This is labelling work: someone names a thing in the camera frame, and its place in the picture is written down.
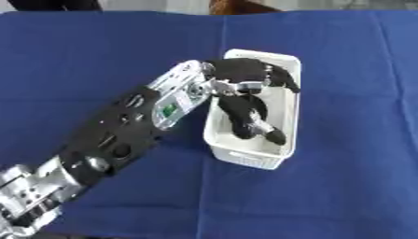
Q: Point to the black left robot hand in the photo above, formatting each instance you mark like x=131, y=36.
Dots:
x=242, y=70

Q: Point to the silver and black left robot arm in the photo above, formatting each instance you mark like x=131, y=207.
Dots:
x=117, y=130

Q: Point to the white plastic box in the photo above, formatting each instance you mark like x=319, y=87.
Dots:
x=283, y=109

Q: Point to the brown chair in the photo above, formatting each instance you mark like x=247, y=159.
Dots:
x=239, y=7

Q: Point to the black object beyond table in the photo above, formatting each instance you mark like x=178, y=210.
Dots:
x=54, y=5

